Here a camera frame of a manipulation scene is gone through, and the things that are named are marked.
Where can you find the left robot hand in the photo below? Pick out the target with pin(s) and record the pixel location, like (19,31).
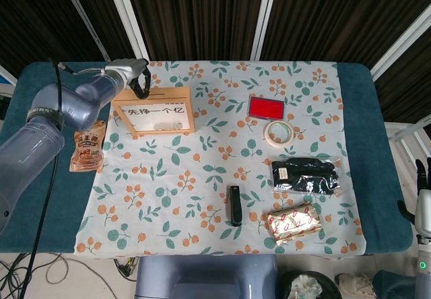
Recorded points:
(129,66)

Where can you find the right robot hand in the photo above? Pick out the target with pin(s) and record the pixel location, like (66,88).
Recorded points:
(424,208)

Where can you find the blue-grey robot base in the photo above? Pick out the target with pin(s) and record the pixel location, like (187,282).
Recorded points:
(205,278)

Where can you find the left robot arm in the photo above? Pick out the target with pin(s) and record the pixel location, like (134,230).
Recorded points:
(84,100)

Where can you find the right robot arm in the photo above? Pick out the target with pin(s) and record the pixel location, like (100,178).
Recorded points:
(423,255)

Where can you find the white metal rack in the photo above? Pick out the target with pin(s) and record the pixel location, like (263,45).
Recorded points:
(407,132)

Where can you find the orange spouted sauce pouch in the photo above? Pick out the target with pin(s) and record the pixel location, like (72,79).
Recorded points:
(88,151)

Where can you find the teal table cover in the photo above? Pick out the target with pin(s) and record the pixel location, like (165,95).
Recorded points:
(367,127)

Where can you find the white sneaker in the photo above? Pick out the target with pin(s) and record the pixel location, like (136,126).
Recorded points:
(355,283)

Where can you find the black gloves in plastic bag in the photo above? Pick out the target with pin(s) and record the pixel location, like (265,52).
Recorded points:
(303,174)

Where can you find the floral tablecloth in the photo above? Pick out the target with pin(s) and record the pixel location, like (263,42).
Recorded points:
(208,164)

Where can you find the gold foil packet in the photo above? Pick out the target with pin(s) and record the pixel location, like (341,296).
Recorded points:
(293,223)

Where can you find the red ink pad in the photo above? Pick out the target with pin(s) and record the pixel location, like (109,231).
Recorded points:
(266,107)

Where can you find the masking tape roll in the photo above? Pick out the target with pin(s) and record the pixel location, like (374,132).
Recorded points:
(267,137)

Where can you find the black trash bin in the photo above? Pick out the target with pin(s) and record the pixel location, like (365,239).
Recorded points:
(286,285)

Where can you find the black stapler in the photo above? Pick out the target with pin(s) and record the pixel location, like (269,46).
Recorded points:
(235,208)

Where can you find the white partition post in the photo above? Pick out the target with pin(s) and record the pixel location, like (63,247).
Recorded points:
(129,17)
(264,17)
(400,46)
(102,48)

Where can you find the wooden money box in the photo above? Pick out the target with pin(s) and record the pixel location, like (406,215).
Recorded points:
(168,96)

